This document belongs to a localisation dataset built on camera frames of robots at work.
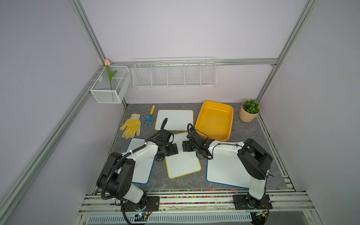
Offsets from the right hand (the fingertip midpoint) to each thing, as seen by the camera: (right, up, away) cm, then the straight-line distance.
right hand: (186, 143), depth 93 cm
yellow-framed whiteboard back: (-7, +15, +20) cm, 26 cm away
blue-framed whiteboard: (+26, -15, -7) cm, 31 cm away
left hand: (-9, -5, -4) cm, 11 cm away
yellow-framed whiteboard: (-3, -12, -4) cm, 13 cm away
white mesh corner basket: (-48, +38, -3) cm, 62 cm away
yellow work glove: (-41, +11, +13) cm, 44 cm away
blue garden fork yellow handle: (-29, +17, +19) cm, 39 cm away
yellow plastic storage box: (+23, +16, +19) cm, 34 cm away
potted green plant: (+46, +23, +8) cm, 52 cm away
